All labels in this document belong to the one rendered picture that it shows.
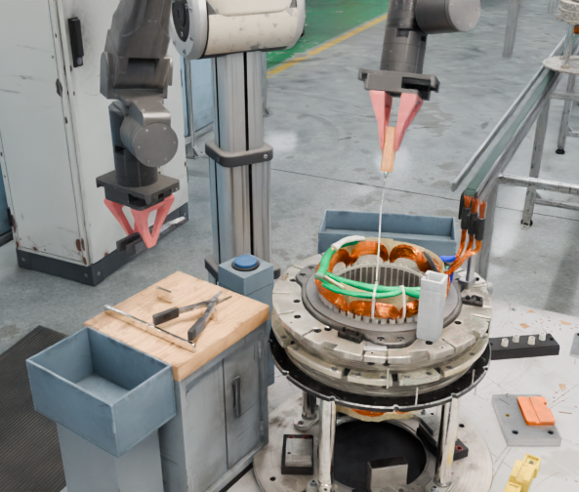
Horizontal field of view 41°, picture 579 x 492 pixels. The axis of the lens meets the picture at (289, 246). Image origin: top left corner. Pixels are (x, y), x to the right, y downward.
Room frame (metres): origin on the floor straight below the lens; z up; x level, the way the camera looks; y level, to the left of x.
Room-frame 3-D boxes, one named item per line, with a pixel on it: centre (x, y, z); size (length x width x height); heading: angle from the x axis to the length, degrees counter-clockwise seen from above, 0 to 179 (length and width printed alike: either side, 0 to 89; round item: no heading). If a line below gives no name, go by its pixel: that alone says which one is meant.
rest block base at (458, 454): (1.00, -0.25, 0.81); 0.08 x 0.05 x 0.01; 24
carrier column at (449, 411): (0.91, -0.24, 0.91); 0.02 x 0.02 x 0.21
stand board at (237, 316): (0.98, 0.16, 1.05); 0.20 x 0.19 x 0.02; 144
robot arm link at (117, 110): (0.98, 0.20, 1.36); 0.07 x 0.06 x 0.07; 28
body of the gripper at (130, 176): (0.99, 0.21, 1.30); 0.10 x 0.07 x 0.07; 55
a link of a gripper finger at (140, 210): (0.99, 0.21, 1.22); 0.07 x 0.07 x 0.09; 55
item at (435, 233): (1.30, -0.18, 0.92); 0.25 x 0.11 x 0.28; 81
